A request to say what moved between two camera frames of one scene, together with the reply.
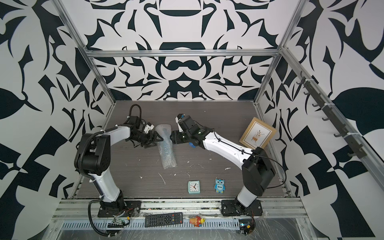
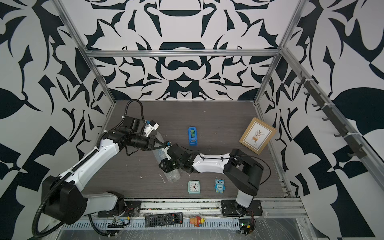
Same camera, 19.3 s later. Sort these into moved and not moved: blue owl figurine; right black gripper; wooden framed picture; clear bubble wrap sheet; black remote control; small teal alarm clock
Moved: right black gripper; clear bubble wrap sheet
Not moved: small teal alarm clock; wooden framed picture; black remote control; blue owl figurine
